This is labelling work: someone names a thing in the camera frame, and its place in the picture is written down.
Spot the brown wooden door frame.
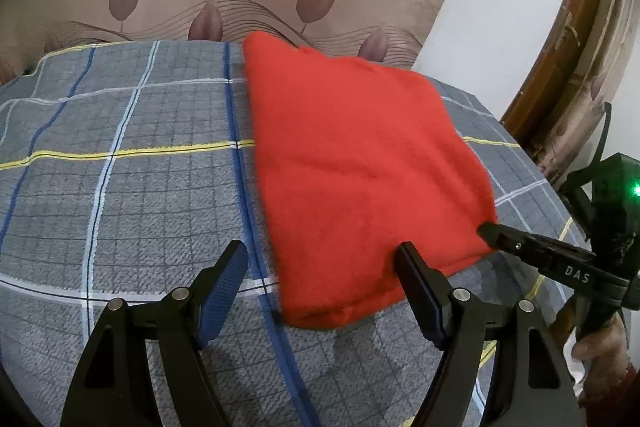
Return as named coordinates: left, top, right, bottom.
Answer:
left=501, top=0, right=617, bottom=135

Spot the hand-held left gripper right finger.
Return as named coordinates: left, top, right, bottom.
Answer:
left=395, top=242, right=576, bottom=427

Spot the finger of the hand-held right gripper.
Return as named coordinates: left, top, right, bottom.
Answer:
left=556, top=102, right=613, bottom=210
left=476, top=221, right=601, bottom=295

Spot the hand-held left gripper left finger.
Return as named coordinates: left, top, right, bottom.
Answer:
left=60, top=240, right=249, bottom=427

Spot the person's right hand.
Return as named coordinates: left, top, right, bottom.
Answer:
left=571, top=309, right=632, bottom=403

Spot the grey plaid bed sheet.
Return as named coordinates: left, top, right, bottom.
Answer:
left=0, top=39, right=596, bottom=427

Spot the red knitted sweater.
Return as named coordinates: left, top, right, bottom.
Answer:
left=242, top=30, right=498, bottom=330

